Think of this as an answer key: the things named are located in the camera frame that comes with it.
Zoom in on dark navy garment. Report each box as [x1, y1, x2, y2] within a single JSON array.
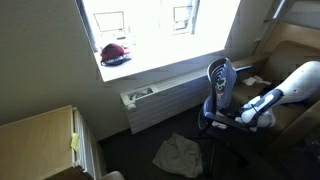
[[259, 82, 283, 96]]

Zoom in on white cloth on armchair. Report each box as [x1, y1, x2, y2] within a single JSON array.
[[243, 75, 270, 86]]

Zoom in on light blue shirt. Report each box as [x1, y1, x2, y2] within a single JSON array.
[[216, 58, 237, 109]]

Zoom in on black slatted office chair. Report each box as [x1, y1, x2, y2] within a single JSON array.
[[198, 58, 252, 177]]

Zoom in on small white cloth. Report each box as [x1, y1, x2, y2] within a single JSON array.
[[212, 121, 228, 130]]

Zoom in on yellow sticky note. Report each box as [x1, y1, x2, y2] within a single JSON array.
[[71, 133, 80, 151]]

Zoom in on red cap on windowsill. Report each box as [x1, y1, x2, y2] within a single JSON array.
[[100, 43, 132, 66]]

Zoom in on beige khaki shorts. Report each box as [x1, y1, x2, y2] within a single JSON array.
[[152, 133, 203, 178]]

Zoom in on brown leather armchair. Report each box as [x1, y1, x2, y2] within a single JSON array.
[[232, 23, 320, 157]]

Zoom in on light wood drawer cabinet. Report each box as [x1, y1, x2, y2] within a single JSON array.
[[0, 106, 101, 180]]

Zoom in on white wall heater unit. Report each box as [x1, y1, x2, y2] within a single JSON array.
[[120, 69, 210, 134]]

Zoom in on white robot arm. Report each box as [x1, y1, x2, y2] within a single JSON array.
[[235, 61, 320, 131]]

